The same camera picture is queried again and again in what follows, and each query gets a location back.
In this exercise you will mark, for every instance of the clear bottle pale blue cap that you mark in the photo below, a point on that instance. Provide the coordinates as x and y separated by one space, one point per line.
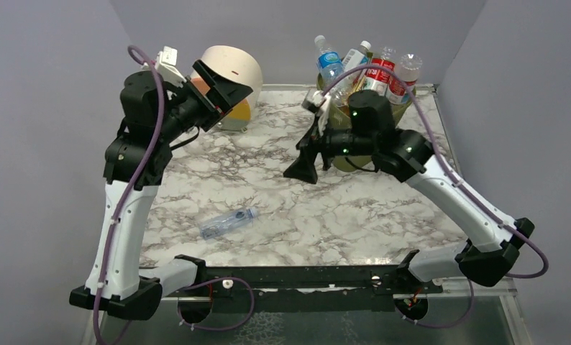
227 222

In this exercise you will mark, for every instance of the clear bottle blue label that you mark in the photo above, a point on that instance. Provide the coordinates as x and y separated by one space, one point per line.
328 61

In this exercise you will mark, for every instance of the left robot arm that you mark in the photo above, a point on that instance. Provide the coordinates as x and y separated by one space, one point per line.
158 107

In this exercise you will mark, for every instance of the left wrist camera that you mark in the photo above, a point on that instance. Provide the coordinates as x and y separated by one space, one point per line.
165 65

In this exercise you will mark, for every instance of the white blue label tea bottle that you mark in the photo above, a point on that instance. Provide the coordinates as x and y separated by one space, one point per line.
355 57

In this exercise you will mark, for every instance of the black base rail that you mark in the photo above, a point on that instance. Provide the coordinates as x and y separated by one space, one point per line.
302 289

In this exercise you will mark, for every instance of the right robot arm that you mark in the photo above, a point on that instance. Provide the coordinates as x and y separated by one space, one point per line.
494 239

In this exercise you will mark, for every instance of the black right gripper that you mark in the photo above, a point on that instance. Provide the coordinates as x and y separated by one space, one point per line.
320 146

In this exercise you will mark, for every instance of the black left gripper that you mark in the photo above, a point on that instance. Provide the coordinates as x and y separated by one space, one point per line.
210 103

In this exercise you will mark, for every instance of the red label bottle red cap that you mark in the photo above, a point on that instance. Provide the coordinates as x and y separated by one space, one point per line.
376 79

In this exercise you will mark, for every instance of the green mesh waste bin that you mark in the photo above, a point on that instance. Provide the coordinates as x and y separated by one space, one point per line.
339 118

